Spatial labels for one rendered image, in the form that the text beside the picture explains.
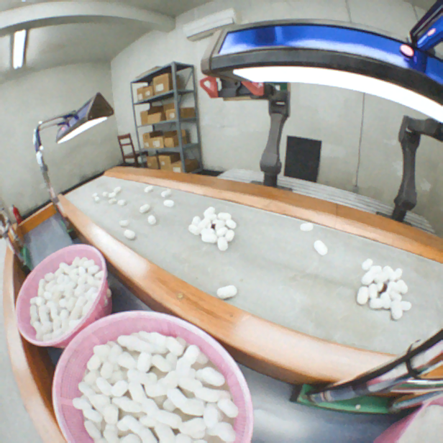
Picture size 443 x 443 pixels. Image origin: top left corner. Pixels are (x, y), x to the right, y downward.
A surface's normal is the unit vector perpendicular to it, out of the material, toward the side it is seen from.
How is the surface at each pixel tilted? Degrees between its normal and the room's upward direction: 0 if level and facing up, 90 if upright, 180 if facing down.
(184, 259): 0
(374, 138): 90
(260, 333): 0
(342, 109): 90
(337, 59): 90
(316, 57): 90
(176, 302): 0
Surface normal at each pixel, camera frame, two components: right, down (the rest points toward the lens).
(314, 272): -0.05, -0.83
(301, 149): -0.52, 0.44
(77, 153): 0.85, 0.25
